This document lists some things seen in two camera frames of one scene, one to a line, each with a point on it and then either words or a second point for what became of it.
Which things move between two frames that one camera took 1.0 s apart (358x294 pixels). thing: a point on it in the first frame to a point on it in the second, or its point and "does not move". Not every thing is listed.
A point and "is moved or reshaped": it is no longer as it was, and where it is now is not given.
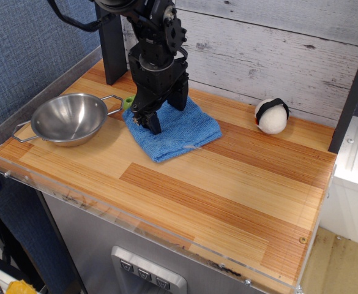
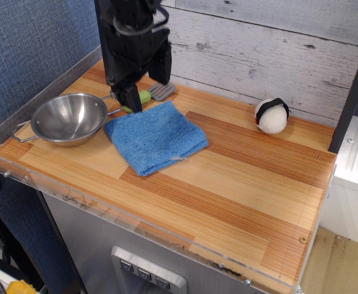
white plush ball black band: (272, 116) does not move
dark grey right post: (350, 112) does not move
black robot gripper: (156, 73) to (127, 41)
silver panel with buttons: (135, 274) does not move
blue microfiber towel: (182, 130) is moved or reshaped
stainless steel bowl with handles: (68, 120) does not move
